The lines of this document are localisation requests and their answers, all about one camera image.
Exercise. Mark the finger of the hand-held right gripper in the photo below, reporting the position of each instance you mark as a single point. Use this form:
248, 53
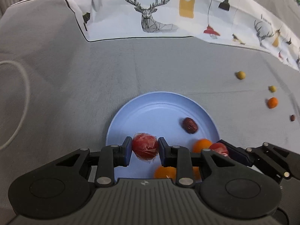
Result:
236, 155

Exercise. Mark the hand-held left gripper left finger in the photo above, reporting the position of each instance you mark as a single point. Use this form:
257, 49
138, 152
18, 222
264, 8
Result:
127, 151

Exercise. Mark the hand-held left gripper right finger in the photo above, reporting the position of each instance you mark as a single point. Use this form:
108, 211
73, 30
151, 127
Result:
162, 151

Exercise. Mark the red candy ball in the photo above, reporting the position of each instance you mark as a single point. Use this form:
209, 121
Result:
145, 147

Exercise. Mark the plastic-wrapped red plum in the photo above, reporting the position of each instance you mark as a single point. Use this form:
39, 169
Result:
218, 148

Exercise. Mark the mandarin orange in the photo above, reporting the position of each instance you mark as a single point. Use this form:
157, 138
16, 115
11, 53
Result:
202, 144
272, 102
196, 173
165, 172

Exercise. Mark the dried red date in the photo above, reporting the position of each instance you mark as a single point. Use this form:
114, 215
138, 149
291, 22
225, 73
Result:
190, 125
292, 117

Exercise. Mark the blue plate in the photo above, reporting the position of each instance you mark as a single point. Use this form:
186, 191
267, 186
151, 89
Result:
152, 112

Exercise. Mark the small green jujube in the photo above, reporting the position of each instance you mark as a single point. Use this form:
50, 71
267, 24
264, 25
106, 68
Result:
272, 88

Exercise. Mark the yellow-green jujube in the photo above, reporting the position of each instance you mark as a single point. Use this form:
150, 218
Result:
240, 75

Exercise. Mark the grey bed sheet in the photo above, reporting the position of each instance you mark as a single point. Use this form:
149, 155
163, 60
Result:
70, 86

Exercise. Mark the printed deer blanket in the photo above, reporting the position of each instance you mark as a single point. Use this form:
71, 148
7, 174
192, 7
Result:
105, 16

